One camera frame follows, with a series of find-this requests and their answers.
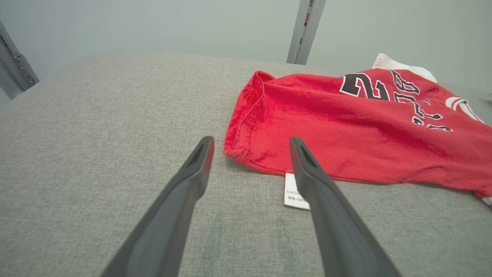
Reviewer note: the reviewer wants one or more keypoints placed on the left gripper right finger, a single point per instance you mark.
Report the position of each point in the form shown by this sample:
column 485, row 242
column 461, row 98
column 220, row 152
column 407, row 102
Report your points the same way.
column 334, row 223

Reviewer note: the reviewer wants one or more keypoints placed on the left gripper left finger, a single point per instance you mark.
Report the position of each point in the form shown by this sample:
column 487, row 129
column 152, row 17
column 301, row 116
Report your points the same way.
column 173, row 215

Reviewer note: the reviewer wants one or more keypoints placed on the red basketball jersey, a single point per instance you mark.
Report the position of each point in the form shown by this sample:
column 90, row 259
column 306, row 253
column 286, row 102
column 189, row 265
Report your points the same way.
column 346, row 130

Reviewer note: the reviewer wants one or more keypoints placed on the grey fabric sofa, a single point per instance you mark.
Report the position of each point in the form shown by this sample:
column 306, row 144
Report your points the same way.
column 96, row 134

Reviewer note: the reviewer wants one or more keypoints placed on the grey metal double post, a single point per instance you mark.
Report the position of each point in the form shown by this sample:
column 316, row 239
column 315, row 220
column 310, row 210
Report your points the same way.
column 305, row 30

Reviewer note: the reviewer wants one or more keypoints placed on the grey perforated metal post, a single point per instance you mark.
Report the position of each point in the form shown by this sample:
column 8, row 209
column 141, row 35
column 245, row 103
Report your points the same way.
column 13, row 69

